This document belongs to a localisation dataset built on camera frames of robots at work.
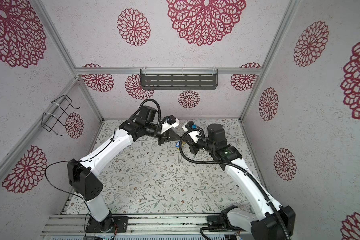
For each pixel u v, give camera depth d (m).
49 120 0.73
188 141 0.66
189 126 0.58
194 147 0.62
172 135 0.68
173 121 0.61
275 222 0.37
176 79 0.94
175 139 0.70
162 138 0.64
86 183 0.45
